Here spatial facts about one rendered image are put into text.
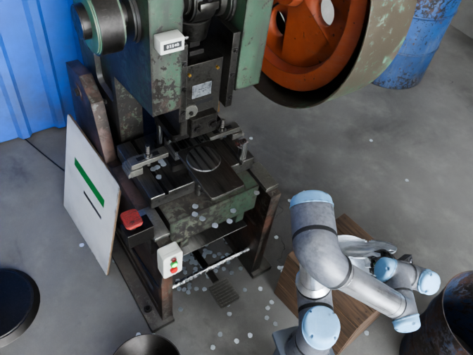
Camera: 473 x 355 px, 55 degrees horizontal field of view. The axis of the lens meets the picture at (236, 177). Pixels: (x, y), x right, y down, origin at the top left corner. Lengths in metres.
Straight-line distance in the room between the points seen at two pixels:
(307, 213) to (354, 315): 0.81
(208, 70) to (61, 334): 1.32
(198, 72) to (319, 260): 0.68
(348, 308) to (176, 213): 0.78
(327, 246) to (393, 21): 0.63
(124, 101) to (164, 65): 0.46
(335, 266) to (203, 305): 1.14
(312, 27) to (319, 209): 0.64
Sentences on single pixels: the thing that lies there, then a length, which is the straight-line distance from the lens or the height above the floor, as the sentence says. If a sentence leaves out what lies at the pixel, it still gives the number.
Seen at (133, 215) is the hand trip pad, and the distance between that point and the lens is 1.51.
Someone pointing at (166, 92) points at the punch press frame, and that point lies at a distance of 1.35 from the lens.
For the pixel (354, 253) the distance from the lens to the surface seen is 1.86.
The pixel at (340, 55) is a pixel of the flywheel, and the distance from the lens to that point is 1.42.
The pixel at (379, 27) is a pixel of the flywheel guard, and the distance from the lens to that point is 1.31.
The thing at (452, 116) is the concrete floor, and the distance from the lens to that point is 3.64.
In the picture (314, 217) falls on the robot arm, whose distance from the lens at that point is 1.16.
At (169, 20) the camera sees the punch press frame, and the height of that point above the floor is 1.36.
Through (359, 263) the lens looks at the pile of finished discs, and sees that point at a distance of 2.03.
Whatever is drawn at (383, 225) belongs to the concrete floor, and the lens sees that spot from 2.67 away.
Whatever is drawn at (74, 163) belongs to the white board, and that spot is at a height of 0.38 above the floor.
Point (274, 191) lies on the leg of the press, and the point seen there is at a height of 0.62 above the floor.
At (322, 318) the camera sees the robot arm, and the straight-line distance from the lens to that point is 1.48.
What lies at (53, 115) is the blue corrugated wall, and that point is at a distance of 2.90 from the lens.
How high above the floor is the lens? 1.98
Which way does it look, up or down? 48 degrees down
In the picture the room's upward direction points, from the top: 9 degrees clockwise
